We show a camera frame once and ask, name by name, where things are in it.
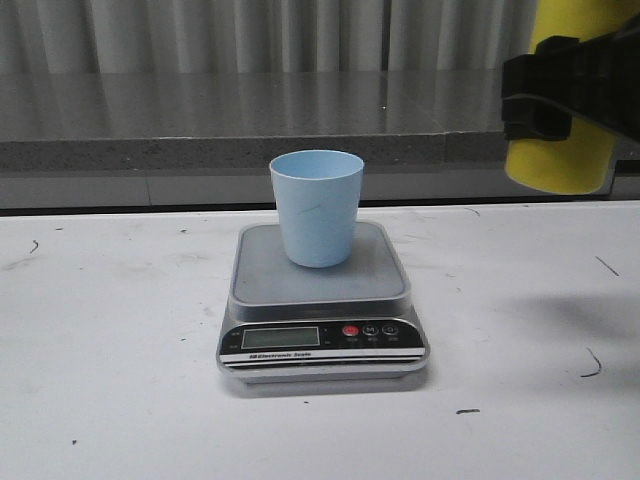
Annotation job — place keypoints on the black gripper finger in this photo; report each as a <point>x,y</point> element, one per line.
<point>596,80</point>

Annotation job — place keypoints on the yellow squeeze bottle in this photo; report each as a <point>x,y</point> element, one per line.
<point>579,164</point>

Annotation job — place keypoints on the light blue plastic cup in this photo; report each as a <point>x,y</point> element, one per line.
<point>317,193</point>

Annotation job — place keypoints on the silver electronic kitchen scale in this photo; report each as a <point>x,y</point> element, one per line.
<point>287,323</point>

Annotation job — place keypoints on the grey stone counter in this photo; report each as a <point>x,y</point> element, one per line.
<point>146,141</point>

